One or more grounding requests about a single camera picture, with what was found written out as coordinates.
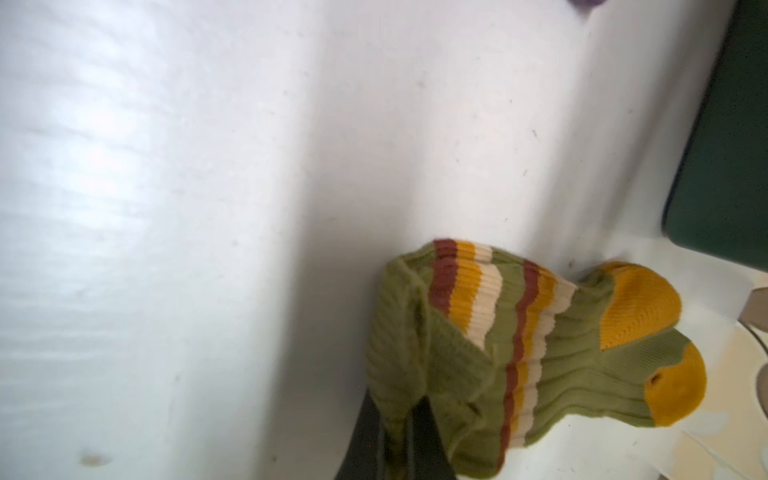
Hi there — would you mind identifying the green plastic divided tray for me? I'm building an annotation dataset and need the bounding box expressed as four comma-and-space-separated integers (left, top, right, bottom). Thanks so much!
662, 0, 767, 271

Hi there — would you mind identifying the green striped sock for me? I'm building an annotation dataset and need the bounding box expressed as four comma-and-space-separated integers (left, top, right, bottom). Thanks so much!
366, 239, 707, 479

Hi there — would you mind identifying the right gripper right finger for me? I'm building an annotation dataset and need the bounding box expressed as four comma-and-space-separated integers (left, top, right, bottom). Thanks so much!
407, 397, 457, 480

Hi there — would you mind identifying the purple striped sock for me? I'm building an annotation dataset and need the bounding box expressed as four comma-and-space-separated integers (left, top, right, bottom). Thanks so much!
569, 0, 607, 10

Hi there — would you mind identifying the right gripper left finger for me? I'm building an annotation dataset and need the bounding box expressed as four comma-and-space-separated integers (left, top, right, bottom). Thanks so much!
335, 390, 386, 480

